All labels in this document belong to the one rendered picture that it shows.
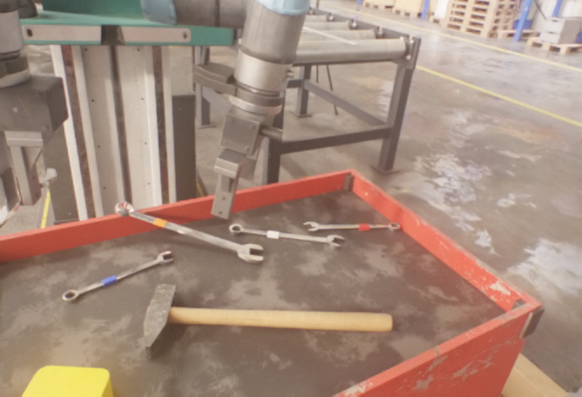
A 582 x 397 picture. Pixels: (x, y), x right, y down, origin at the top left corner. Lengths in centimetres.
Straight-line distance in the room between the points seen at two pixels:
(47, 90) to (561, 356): 205
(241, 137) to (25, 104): 25
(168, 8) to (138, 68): 91
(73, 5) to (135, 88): 32
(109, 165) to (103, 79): 31
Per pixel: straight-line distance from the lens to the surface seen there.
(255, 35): 59
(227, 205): 63
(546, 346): 221
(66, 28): 131
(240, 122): 58
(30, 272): 78
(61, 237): 80
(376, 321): 64
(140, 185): 174
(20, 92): 55
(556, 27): 1015
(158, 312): 63
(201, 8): 67
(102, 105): 162
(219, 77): 61
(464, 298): 77
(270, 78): 59
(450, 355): 63
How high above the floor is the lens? 137
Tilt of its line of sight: 28 degrees down
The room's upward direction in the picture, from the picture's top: 5 degrees clockwise
